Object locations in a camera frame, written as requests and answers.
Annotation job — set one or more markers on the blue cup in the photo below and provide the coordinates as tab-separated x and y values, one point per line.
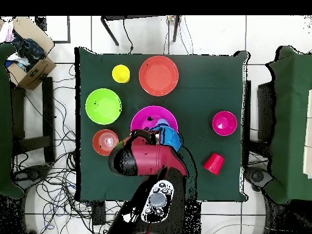
162	121

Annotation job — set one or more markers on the green cloth covered table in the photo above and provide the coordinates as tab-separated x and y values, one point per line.
290	121
4	121

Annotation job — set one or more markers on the dark green tablecloth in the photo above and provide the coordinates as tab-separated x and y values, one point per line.
207	102

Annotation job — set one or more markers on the black box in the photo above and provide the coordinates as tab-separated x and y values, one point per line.
265	109

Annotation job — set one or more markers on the black bench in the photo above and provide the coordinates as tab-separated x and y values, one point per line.
48	117

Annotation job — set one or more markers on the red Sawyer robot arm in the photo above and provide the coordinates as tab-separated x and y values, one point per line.
151	160

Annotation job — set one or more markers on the large blue bowl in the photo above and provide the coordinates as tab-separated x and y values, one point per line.
171	137

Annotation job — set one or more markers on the black power strip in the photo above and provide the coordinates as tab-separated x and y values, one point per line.
98	214

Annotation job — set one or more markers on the red cup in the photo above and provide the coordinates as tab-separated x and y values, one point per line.
214	164

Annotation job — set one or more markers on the dark clothes bundle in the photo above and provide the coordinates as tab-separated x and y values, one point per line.
29	51

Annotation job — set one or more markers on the yellow cup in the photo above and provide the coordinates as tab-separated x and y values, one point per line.
121	73

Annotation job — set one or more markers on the large pink bowl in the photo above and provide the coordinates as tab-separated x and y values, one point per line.
146	114

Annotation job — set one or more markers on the black metal table frame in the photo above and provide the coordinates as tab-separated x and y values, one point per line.
109	30

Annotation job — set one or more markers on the small orange bowl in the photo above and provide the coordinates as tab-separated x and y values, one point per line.
104	142

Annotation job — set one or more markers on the beige board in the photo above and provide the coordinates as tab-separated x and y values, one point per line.
308	134

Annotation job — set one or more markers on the small crimson bowl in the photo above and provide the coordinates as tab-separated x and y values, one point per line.
224	123

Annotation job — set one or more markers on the large orange bowl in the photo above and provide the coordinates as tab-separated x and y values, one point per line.
158	75

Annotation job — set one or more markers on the green bowl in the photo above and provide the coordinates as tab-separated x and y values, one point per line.
103	106

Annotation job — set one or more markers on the cardboard box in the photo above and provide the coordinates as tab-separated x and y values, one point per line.
36	73

